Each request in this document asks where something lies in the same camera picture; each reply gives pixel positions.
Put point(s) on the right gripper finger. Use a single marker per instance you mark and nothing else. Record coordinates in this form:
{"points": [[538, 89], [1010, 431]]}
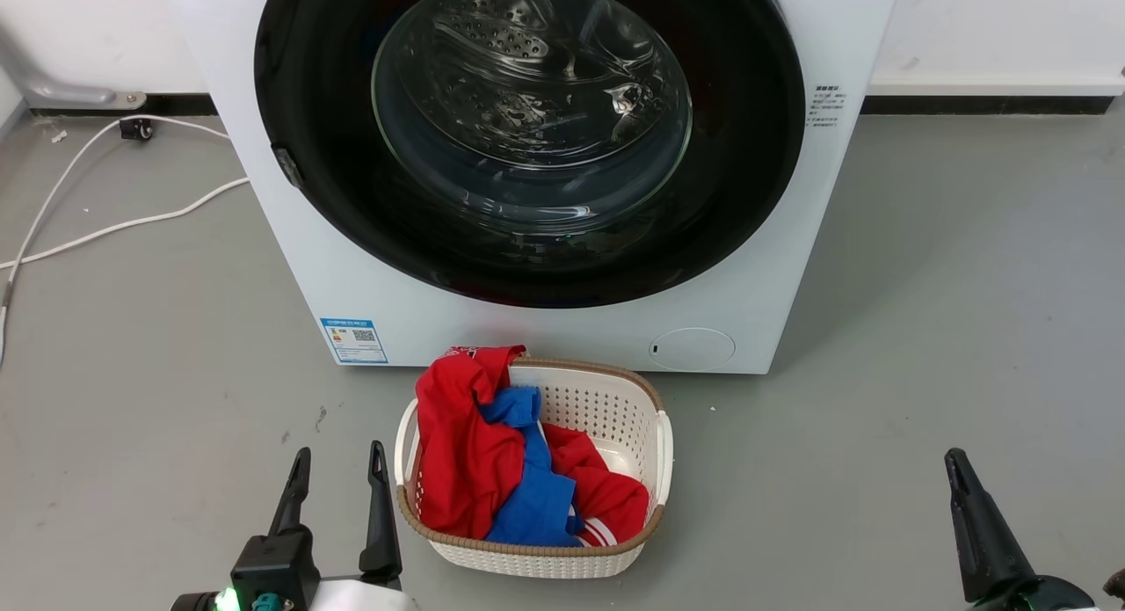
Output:
{"points": [[983, 532], [1117, 584]]}

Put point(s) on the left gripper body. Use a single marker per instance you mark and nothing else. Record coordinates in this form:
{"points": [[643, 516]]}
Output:
{"points": [[272, 571]]}

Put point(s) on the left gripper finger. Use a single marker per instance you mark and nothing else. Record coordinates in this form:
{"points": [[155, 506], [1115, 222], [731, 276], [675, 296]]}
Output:
{"points": [[381, 527], [291, 498]]}

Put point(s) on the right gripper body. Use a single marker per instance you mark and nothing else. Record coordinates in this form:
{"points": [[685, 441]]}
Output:
{"points": [[1041, 595]]}

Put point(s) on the white front-loading washing machine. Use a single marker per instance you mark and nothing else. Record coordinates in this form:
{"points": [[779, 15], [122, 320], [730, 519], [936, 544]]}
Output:
{"points": [[545, 334]]}

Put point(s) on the black round washing machine door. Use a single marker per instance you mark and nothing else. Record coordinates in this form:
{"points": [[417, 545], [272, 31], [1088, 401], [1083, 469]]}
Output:
{"points": [[747, 180]]}

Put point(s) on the steel washing machine drum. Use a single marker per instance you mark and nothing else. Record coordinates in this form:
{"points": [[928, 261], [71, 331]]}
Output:
{"points": [[527, 75]]}

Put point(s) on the red garment with white stripes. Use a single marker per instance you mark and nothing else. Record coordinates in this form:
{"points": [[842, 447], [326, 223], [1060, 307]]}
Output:
{"points": [[461, 453]]}

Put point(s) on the blue garment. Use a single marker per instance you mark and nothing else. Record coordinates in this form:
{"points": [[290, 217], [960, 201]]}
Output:
{"points": [[536, 497]]}

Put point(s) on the blue energy label sticker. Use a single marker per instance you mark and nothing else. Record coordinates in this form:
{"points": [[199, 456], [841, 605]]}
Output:
{"points": [[354, 340]]}

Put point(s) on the white plastic laundry basket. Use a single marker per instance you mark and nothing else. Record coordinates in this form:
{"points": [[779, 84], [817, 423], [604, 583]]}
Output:
{"points": [[615, 418]]}

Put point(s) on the round white filter cover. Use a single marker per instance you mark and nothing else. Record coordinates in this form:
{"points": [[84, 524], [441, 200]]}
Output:
{"points": [[693, 349]]}

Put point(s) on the small black caster wheel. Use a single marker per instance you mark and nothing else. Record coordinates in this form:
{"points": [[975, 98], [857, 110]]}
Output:
{"points": [[136, 129]]}

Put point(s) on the black baseboard strip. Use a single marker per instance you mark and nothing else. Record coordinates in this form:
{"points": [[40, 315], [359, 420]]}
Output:
{"points": [[123, 105], [984, 105]]}

